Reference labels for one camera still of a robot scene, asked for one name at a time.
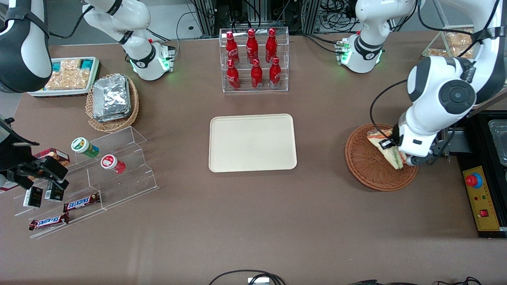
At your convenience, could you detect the green lid snack can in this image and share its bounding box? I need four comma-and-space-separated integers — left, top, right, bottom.
71, 137, 100, 158

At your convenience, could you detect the yellow control panel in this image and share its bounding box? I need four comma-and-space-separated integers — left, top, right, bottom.
463, 165, 501, 232

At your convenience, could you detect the Snickers chocolate bar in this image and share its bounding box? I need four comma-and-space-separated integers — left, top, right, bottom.
63, 193, 101, 213
29, 213, 70, 231

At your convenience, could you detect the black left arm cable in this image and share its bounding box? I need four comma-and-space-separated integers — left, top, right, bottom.
416, 0, 500, 41

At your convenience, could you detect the silver foil pouch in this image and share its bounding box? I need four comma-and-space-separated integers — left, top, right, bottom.
93, 75, 131, 115
94, 107, 132, 123

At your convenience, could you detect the thin black cable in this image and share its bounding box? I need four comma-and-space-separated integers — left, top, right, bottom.
349, 276, 482, 285

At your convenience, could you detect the tan wicker basket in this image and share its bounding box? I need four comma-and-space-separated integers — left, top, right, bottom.
86, 73, 140, 133

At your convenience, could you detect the white wire basket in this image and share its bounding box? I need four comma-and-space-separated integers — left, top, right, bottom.
422, 25, 482, 59

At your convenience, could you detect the cream plastic tray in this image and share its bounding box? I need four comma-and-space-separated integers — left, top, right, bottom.
209, 114, 298, 173

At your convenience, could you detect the clear acrylic stepped display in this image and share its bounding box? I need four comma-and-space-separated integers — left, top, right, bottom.
14, 127, 159, 239

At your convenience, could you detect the red lid snack can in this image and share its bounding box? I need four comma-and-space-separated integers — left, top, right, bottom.
100, 154, 126, 174

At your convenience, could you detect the white plastic snack tray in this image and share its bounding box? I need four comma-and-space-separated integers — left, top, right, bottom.
28, 57, 101, 98

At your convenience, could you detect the black base cable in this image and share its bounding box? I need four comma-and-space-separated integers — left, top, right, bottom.
302, 33, 342, 54
146, 11, 179, 45

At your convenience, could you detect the vegetable sandwich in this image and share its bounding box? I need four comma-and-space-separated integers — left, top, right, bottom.
366, 129, 406, 170

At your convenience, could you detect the reddish brown round wicker basket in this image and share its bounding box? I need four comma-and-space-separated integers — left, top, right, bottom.
345, 123, 419, 192

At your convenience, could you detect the aluminium frame rack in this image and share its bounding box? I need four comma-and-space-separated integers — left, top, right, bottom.
194, 0, 322, 37

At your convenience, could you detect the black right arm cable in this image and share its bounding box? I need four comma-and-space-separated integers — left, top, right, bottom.
47, 4, 96, 40

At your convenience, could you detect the clear acrylic bottle rack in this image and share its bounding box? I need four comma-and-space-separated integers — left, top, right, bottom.
219, 27, 290, 93

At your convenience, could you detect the small black box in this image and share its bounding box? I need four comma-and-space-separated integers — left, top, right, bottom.
44, 181, 65, 202
23, 186, 44, 209

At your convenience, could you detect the brown chocolate box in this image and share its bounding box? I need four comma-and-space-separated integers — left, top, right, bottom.
34, 148, 71, 167

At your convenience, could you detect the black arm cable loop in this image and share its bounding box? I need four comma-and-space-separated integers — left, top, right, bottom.
370, 79, 408, 143

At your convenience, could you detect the steel pan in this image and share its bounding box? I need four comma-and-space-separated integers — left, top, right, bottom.
488, 120, 507, 167

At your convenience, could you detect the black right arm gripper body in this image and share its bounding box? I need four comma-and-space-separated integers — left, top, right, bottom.
0, 131, 38, 171

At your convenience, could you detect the black cable bundle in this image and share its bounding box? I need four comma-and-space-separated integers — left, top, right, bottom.
317, 0, 359, 25

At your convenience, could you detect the red Coca-Cola bottle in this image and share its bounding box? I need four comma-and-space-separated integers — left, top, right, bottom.
269, 57, 282, 89
265, 28, 278, 63
251, 59, 263, 90
227, 59, 241, 90
246, 28, 259, 64
226, 31, 240, 66

